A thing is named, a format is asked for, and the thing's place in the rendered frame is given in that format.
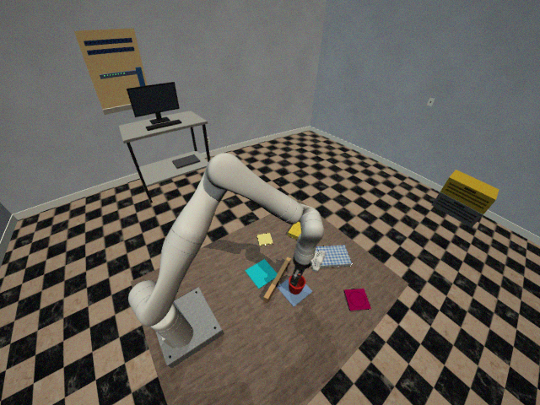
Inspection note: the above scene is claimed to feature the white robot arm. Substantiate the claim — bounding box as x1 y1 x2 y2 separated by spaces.
128 153 326 348

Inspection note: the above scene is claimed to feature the yellow sticky-note pad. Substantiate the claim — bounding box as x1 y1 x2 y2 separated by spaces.
257 233 273 246

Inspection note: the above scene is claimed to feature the crimson square coaster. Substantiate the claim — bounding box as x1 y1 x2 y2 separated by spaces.
344 289 371 311

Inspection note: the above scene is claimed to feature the yellow sponge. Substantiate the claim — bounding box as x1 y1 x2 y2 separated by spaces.
288 222 301 240

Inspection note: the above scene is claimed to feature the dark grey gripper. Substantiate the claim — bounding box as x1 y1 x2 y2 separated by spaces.
290 257 311 287

